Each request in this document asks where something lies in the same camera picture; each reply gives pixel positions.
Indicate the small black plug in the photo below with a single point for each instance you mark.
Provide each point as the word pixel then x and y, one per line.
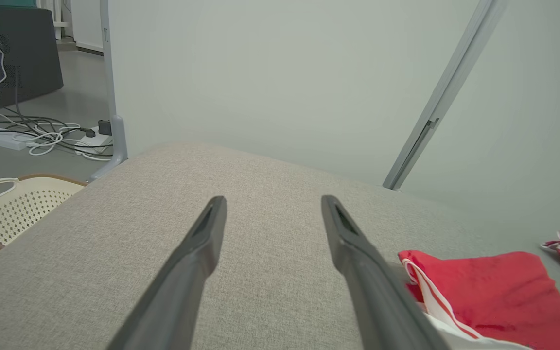
pixel 89 132

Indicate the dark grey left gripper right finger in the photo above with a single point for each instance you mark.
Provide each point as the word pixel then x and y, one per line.
pixel 377 301

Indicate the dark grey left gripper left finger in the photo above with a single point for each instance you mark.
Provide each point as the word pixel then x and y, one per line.
pixel 178 291

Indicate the black computer tower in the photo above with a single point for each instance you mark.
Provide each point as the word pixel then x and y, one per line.
pixel 22 53

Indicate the red white basketball jersey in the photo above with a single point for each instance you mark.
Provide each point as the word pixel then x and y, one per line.
pixel 498 291

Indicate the black plug adapter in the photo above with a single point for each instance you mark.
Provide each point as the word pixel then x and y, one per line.
pixel 104 127

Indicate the long white power strip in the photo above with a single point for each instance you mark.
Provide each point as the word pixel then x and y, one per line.
pixel 3 138

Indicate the cream perforated laundry basket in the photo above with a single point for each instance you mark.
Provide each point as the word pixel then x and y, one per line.
pixel 17 209

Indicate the short white power strip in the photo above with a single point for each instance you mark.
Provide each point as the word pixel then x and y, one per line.
pixel 93 143

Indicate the teal box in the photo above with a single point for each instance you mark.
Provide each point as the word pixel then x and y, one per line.
pixel 3 3

